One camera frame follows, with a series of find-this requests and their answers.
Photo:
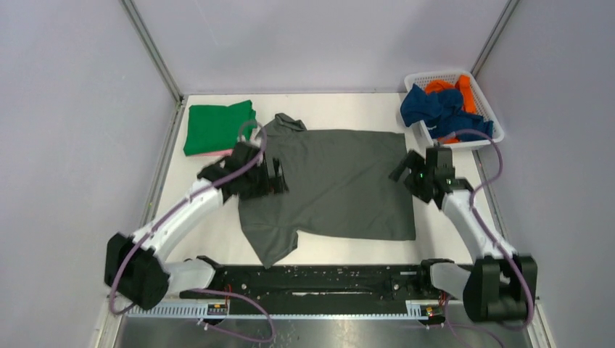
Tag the white plastic basket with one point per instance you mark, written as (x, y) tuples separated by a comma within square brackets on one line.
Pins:
[(451, 76)]

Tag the white slotted cable duct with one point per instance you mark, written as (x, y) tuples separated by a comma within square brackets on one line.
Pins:
[(296, 309)]

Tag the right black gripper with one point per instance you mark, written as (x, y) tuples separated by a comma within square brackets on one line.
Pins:
[(416, 162)]

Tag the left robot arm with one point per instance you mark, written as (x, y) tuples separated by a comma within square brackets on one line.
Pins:
[(136, 265)]

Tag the folded green t-shirt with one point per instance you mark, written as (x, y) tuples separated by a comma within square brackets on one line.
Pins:
[(214, 128)]

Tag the orange t-shirt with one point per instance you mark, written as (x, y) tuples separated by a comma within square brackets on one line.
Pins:
[(457, 107)]

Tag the blue t-shirt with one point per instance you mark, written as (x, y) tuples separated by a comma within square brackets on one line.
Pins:
[(418, 107)]

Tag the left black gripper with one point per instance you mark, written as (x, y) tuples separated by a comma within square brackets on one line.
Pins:
[(276, 183)]

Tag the folded pink t-shirt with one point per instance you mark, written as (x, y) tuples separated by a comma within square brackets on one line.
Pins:
[(220, 153)]

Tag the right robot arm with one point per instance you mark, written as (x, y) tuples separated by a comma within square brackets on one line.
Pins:
[(500, 284)]

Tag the grey t-shirt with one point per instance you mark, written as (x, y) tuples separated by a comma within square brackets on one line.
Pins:
[(338, 186)]

